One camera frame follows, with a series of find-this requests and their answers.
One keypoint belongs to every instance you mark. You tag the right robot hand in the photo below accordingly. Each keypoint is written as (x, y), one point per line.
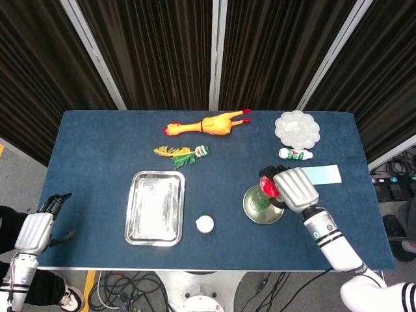
(295, 188)

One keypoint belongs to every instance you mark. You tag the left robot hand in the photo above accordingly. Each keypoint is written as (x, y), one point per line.
(34, 234)

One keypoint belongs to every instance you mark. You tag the red green snack can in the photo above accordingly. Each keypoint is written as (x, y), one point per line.
(268, 188)

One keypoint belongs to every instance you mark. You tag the white round object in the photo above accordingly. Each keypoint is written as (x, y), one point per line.
(205, 224)

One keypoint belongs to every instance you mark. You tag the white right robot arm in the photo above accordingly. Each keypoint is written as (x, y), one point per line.
(338, 250)

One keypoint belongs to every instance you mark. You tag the light blue paper tag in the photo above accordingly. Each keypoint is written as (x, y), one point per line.
(325, 175)

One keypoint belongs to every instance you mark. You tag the small white green drink bottle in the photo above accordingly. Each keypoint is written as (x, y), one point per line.
(294, 154)

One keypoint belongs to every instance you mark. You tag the round steel plate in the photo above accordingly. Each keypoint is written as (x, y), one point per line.
(260, 216)

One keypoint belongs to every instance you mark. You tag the white flower-shaped paint palette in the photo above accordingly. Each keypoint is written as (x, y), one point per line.
(297, 128)

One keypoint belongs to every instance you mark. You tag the yellow rubber chicken toy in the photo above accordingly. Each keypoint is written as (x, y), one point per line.
(213, 125)

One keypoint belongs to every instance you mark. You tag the blue tablecloth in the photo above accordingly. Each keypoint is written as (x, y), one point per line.
(97, 146)

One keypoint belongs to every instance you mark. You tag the black shoe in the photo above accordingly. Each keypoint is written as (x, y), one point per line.
(395, 234)

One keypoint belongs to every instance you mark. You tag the yellow green feather shuttlecock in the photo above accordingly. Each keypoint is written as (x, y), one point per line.
(180, 154)

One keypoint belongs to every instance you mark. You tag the rectangular steel tray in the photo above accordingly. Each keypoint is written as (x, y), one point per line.
(154, 208)

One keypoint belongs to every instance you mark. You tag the dark pleated curtain panel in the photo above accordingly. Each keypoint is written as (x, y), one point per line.
(383, 74)
(273, 55)
(39, 81)
(156, 55)

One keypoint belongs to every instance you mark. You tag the white table frame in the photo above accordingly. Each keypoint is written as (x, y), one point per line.
(195, 269)

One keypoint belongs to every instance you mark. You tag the white partition frame post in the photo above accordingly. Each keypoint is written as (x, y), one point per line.
(334, 55)
(94, 55)
(217, 55)

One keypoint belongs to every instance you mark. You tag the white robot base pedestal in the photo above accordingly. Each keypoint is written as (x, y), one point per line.
(200, 289)

